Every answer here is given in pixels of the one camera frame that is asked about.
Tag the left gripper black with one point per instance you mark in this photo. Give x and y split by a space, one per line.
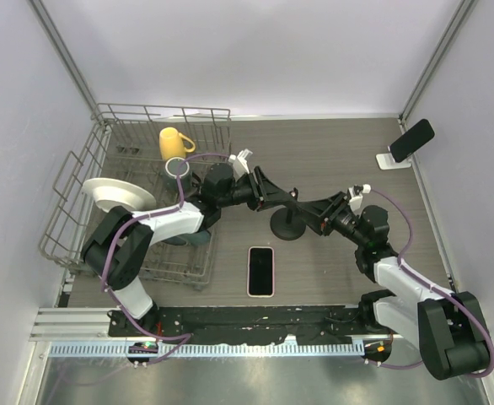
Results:
272 197

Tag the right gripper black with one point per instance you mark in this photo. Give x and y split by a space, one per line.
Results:
317 213

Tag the black clamp phone stand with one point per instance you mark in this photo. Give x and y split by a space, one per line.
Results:
285 223

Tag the black case phone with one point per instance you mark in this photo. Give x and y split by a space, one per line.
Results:
412 140

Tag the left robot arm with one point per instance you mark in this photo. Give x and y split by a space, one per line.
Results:
117 248

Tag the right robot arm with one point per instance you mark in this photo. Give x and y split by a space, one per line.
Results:
447 328

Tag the white phone stand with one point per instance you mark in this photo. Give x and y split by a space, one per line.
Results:
386 161

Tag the pink case phone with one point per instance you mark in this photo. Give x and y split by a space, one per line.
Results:
261 272

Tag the dark teal cup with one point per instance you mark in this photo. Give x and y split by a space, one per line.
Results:
177 169

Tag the yellow mug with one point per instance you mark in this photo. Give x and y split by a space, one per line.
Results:
174 144

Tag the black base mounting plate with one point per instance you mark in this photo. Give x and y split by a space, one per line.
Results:
263 325

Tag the white plate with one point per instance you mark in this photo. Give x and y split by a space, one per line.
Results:
108 193

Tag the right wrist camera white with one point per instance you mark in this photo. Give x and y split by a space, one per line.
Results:
355 196

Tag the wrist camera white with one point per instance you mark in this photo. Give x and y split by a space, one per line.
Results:
355 196
239 162

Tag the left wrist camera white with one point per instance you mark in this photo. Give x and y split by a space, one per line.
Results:
239 162

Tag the grey wire dish rack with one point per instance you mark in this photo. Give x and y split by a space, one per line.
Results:
120 164

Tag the aluminium rail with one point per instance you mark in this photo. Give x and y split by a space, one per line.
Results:
65 324

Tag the white slotted cable duct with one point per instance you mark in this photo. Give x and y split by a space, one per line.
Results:
144 349

